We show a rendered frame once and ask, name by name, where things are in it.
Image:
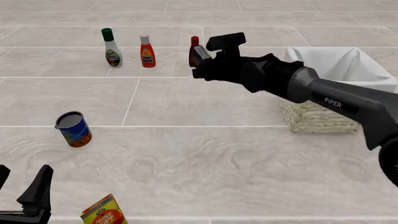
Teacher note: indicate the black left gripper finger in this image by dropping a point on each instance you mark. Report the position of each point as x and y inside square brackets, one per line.
[3, 175]
[38, 189]

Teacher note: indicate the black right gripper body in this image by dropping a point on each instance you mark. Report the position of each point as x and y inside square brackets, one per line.
[230, 67]

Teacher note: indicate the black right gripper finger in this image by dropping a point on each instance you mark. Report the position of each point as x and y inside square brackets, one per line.
[207, 63]
[203, 73]

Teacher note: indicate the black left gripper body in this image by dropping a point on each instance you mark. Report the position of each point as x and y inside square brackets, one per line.
[21, 217]

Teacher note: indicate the brown chocolate pudding box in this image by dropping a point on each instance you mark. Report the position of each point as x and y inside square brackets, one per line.
[203, 52]

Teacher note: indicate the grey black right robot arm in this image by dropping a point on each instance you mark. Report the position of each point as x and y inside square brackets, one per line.
[339, 102]

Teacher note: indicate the woven basket with white liner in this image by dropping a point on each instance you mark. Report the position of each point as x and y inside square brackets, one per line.
[335, 63]

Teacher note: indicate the red cap dark sauce bottle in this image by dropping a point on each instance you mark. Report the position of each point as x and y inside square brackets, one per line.
[193, 50]

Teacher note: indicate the white cap orange ketchup bottle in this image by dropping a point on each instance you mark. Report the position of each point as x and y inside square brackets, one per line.
[147, 54]

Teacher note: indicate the blue soup can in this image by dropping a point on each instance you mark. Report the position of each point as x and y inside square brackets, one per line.
[76, 131]

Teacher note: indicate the orange juice carton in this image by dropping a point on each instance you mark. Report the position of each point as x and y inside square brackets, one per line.
[104, 213]

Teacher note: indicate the green cap salad dressing bottle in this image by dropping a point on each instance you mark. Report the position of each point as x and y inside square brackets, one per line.
[112, 53]

